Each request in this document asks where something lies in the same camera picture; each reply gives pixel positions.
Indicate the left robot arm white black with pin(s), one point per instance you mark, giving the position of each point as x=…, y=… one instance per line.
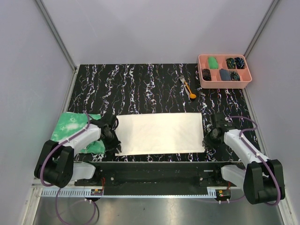
x=56, y=166

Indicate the blue grey rolled cloth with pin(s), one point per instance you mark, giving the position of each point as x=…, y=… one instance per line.
x=225, y=75

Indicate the black marble pattern mat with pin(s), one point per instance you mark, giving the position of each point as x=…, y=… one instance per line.
x=123, y=89

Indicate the dark brown rolled cloth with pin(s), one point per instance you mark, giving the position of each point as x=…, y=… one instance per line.
x=206, y=75

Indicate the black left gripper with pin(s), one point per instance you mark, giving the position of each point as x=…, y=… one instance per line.
x=116, y=144

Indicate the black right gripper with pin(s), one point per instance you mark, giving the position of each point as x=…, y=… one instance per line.
x=206, y=140

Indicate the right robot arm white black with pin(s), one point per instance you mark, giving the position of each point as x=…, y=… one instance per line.
x=263, y=179

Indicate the green rolled cloth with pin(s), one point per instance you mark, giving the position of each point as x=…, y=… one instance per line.
x=212, y=62

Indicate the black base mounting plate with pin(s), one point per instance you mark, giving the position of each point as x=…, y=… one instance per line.
x=156, y=178

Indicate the left aluminium frame post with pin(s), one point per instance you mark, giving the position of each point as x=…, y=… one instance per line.
x=48, y=20

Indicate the green white patterned cloth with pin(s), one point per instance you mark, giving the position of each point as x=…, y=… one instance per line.
x=70, y=123

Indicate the dark teal patterned roll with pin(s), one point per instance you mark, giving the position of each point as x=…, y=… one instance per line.
x=234, y=76

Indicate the white cloth napkin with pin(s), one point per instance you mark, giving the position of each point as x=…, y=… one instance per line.
x=160, y=133

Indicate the orange plastic spoon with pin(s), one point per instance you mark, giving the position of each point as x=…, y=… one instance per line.
x=192, y=95

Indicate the dark blue patterned roll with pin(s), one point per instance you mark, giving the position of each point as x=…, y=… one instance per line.
x=240, y=63

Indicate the dark green patterned roll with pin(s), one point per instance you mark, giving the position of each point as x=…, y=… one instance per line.
x=230, y=62

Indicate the right aluminium frame post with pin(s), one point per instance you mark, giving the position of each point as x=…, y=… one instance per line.
x=266, y=18

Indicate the aluminium frame post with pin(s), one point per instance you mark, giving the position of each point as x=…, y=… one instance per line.
x=48, y=20
x=266, y=18

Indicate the silver metal fork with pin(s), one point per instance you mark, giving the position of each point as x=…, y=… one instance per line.
x=181, y=78

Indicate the pink compartment tray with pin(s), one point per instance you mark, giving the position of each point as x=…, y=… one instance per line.
x=216, y=82

